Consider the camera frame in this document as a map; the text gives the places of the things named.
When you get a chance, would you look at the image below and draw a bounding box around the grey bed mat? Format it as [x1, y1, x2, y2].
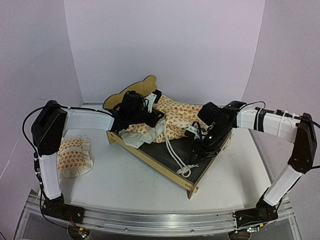
[139, 137, 220, 183]

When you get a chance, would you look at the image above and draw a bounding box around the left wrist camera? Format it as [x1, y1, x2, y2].
[145, 89, 162, 113]

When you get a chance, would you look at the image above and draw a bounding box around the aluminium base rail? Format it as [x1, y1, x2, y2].
[13, 190, 302, 240]

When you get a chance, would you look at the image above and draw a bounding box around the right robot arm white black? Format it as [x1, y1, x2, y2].
[185, 100, 320, 222]

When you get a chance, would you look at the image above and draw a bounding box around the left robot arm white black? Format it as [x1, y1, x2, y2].
[26, 90, 164, 219]

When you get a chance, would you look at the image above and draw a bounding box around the wooden pet bed frame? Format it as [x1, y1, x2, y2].
[102, 75, 232, 197]

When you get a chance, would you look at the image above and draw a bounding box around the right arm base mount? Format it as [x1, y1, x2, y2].
[232, 194, 282, 230]

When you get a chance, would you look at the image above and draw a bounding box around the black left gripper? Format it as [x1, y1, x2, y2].
[129, 108, 165, 129]

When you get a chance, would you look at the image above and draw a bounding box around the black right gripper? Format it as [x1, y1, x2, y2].
[188, 124, 233, 166]

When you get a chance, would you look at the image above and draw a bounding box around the small duck print pillow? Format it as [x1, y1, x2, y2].
[57, 136, 94, 179]

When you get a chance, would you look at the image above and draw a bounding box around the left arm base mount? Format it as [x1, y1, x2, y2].
[41, 195, 85, 224]

